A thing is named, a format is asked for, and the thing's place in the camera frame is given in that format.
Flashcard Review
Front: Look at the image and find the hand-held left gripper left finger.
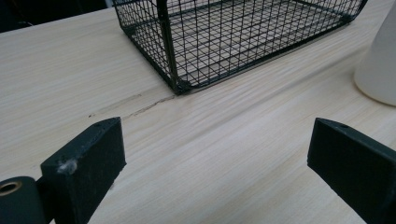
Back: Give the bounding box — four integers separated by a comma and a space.
40, 117, 127, 224

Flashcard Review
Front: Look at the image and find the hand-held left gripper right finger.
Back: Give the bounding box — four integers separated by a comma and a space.
306, 117, 396, 224

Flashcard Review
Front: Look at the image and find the black wire mesh basket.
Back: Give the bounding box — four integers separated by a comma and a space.
112, 0, 369, 95

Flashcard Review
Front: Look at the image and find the white conical vase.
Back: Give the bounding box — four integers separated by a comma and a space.
353, 2, 396, 107

